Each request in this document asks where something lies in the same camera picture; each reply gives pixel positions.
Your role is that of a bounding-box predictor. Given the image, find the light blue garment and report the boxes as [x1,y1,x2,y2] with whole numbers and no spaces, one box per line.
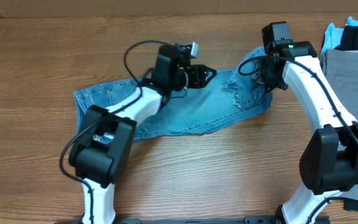
[321,16,358,55]

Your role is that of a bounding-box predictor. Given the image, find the blue denim jeans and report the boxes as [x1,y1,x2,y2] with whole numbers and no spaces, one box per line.
[73,45,273,144]

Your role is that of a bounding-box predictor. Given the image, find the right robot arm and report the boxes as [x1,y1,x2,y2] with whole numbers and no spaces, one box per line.
[251,22,358,223]

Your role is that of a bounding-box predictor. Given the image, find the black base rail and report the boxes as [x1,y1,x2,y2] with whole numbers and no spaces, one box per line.
[54,215,331,224]

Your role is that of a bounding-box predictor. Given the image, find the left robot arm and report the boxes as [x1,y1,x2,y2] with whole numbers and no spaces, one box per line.
[65,42,216,223]

